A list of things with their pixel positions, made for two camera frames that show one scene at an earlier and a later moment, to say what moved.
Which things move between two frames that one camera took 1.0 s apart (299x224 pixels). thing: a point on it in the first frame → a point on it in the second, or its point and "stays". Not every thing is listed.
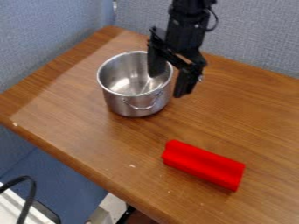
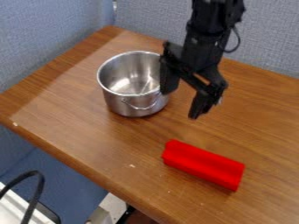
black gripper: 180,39 → 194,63
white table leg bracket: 109,212 stays
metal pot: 134,94 stays
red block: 210,167 stays
